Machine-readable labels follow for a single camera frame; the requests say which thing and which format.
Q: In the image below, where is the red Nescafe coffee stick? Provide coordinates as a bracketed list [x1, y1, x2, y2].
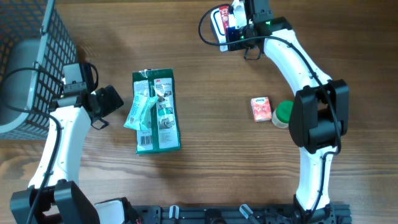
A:
[219, 6, 229, 32]

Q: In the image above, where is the light green snack pouch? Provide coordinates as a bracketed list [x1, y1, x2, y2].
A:
[124, 92, 158, 131]

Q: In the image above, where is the green 3M gloves package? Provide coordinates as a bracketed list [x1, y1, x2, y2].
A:
[132, 68, 181, 154]

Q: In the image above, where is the red Kleenex tissue pack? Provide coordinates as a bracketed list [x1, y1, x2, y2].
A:
[251, 97, 272, 123]

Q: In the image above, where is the green lid jar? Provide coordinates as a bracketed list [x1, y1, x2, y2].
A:
[271, 101, 294, 129]

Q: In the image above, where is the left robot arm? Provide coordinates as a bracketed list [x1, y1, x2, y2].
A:
[10, 62, 136, 223]

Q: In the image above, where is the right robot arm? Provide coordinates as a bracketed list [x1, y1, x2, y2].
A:
[226, 1, 349, 223]

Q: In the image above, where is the white barcode scanner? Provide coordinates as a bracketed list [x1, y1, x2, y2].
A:
[210, 7, 226, 44]

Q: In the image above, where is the grey plastic mesh basket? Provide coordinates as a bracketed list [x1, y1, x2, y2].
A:
[1, 0, 78, 139]

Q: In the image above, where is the black right camera cable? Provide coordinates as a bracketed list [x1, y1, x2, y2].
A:
[198, 3, 343, 224]

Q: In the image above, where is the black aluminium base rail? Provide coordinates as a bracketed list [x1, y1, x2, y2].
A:
[75, 203, 353, 224]

